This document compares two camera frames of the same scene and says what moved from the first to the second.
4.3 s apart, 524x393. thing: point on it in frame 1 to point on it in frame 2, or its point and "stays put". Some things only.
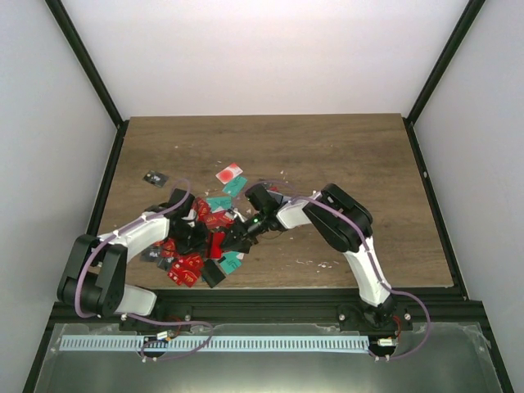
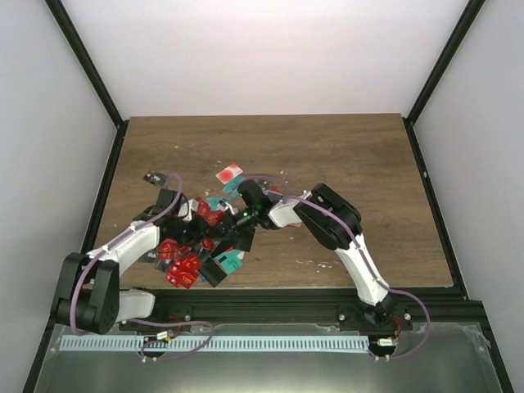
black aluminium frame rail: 427,307 stays put
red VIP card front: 187,269 stays put
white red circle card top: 228,173 stays put
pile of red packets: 212,219 to 168,250
